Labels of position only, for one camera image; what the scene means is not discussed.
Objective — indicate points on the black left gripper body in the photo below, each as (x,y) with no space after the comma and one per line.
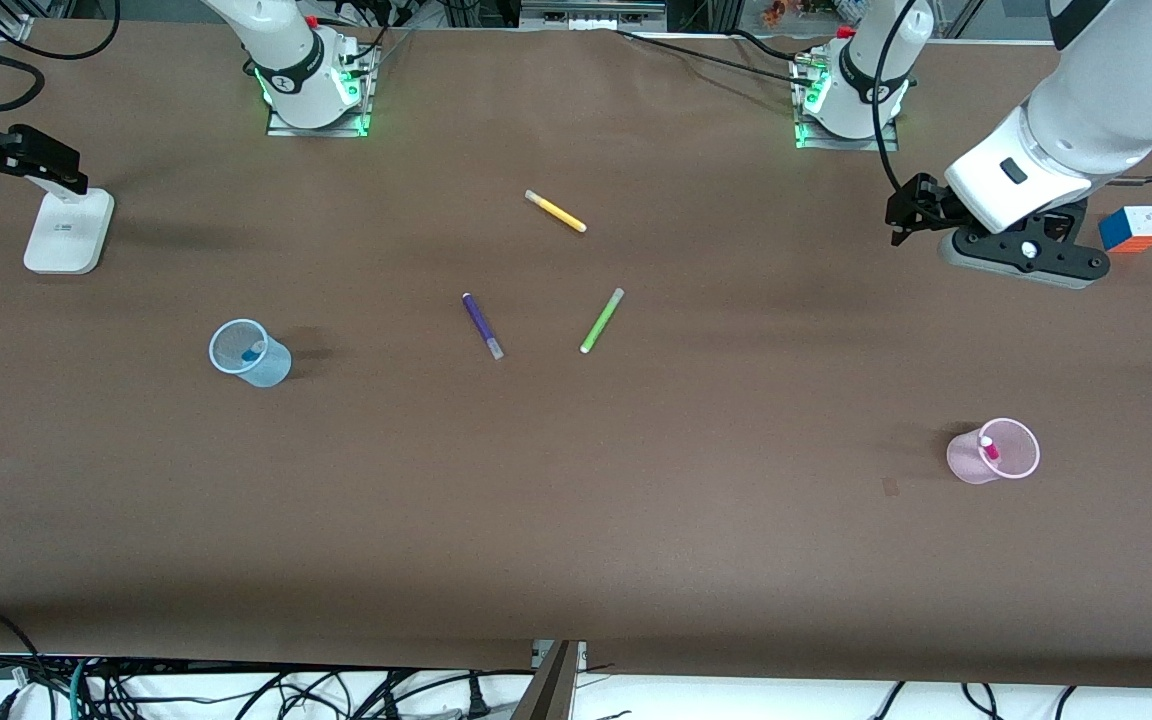
(929,203)

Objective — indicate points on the pink marker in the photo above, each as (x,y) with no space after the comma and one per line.
(990,450)

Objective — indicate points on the blue marker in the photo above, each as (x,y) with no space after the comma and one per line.
(252,352)

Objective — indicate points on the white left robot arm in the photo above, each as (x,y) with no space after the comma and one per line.
(1086,110)

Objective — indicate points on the white plastic stand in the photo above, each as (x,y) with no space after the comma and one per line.
(66,240)

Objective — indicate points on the colourful puzzle cube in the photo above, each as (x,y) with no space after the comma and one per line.
(1131,230)

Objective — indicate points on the translucent pink plastic cup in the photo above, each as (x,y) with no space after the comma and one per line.
(1021,455)

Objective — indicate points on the translucent blue plastic cup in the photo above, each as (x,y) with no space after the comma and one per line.
(271,368)

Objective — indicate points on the green marker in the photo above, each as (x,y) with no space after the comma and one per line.
(601,321)

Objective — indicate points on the yellow marker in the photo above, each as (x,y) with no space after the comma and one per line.
(556,211)

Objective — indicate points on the purple marker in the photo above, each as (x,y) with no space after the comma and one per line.
(482,325)

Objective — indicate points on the brown table cover sheet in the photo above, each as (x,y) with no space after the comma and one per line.
(576,520)

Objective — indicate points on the black power plug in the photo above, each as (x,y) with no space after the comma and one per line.
(478,700)

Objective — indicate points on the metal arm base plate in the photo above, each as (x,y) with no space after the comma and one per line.
(846,143)
(281,130)

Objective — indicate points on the grey metal frame box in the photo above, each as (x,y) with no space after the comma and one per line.
(591,12)

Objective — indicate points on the metal table bracket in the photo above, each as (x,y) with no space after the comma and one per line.
(551,690)

